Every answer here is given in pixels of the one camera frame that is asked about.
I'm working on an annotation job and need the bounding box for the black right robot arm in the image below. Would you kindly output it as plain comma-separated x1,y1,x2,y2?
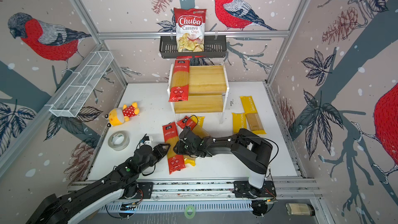
173,127,277,202

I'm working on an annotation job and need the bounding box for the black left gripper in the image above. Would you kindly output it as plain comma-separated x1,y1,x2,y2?
139,142,172,174

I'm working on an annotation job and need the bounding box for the yellow plush toy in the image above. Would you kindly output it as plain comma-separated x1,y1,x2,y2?
105,102,140,128

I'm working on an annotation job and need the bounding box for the red spaghetti bag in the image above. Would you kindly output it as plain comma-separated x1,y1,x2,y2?
162,122,187,175
177,116,198,129
169,59,190,102

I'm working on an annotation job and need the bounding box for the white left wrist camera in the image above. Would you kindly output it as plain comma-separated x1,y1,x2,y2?
139,134,153,146

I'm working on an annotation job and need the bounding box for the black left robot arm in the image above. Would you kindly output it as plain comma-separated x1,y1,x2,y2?
27,143,171,224

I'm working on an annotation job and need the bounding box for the green tape ring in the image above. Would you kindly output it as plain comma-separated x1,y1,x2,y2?
184,205,197,219

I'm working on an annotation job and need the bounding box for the clear tape roll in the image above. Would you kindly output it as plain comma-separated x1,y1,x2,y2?
108,131,130,151

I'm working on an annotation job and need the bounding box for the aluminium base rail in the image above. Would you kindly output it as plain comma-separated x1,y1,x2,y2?
94,177,327,216

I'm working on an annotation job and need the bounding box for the glass jar right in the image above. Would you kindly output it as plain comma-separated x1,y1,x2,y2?
286,203,316,216

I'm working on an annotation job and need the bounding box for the Chuba cassava chips bag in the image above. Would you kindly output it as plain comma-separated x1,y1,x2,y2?
174,8,207,52

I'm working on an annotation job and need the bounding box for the yellow spaghetti bag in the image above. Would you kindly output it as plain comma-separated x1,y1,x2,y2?
183,116,209,167
240,96,266,135
232,113,247,134

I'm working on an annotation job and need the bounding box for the wooden two-tier shelf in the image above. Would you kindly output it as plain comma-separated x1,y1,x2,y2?
170,63,230,123

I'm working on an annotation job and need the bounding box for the black hanging wire basket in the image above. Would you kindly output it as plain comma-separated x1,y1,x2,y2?
159,35,227,59

